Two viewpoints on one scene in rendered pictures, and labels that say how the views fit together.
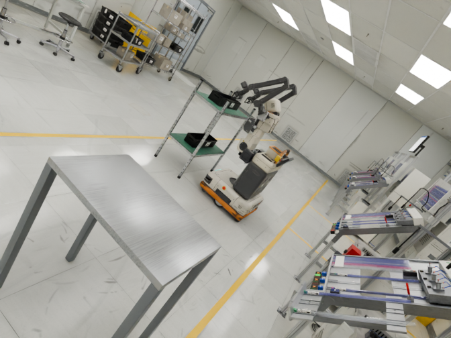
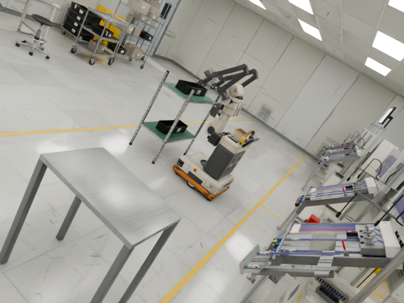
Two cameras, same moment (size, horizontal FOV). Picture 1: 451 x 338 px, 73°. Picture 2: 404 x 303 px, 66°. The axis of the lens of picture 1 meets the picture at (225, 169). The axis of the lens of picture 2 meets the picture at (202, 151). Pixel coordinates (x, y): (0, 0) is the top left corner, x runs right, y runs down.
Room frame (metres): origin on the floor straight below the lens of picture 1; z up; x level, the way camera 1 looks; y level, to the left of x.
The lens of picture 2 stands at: (-0.33, -0.12, 1.75)
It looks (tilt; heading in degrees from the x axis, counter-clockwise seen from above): 19 degrees down; 1
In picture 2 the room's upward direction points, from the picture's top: 32 degrees clockwise
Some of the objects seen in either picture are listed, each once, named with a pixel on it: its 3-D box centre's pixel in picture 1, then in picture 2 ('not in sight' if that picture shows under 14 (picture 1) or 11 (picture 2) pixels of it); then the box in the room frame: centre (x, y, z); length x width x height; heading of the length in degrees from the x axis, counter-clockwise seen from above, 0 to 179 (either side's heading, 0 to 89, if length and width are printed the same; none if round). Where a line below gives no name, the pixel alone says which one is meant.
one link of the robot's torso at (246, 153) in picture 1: (245, 151); (213, 134); (3.57, -0.07, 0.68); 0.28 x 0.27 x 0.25; 164
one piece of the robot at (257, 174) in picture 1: (258, 170); (226, 151); (3.55, -0.34, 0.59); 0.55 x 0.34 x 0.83; 164
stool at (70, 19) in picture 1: (64, 35); (38, 35); (4.52, 3.23, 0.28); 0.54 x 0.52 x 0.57; 96
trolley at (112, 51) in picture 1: (129, 44); (100, 37); (6.03, 3.00, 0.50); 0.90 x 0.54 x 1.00; 178
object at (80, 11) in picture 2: (110, 31); (80, 25); (6.67, 3.85, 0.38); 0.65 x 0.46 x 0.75; 76
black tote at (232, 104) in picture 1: (225, 100); (192, 88); (3.80, 0.49, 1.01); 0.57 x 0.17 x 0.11; 164
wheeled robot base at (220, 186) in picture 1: (233, 192); (205, 173); (3.58, -0.25, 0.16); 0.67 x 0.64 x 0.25; 74
